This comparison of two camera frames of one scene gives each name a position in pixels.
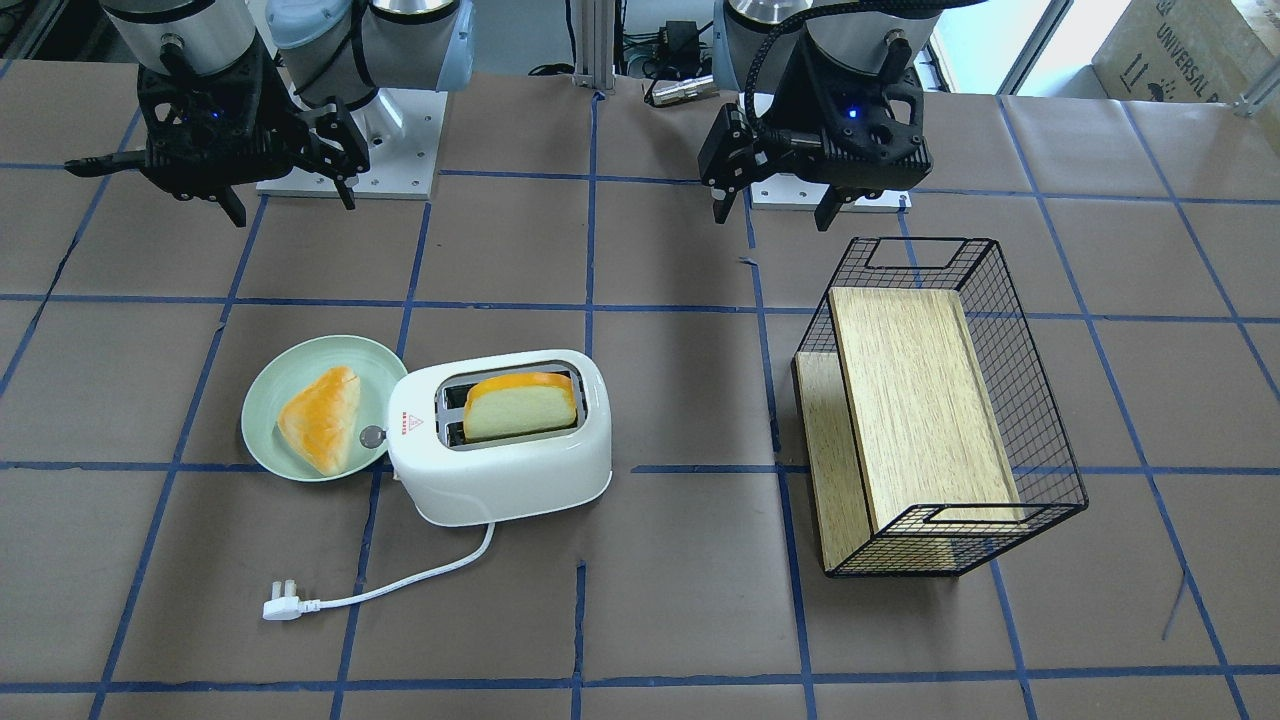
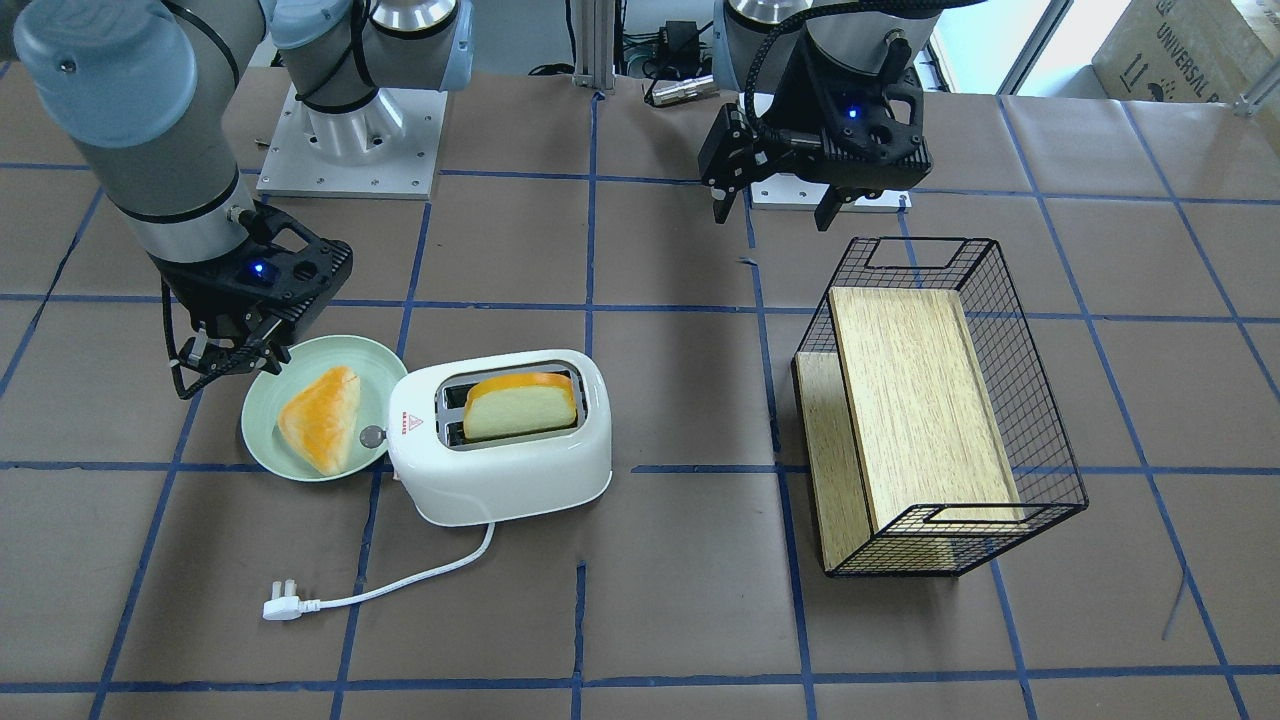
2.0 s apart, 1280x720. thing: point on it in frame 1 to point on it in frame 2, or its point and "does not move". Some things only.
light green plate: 307,402 does not move
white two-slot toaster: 493,439 does not move
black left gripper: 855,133 does not move
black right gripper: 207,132 to 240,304
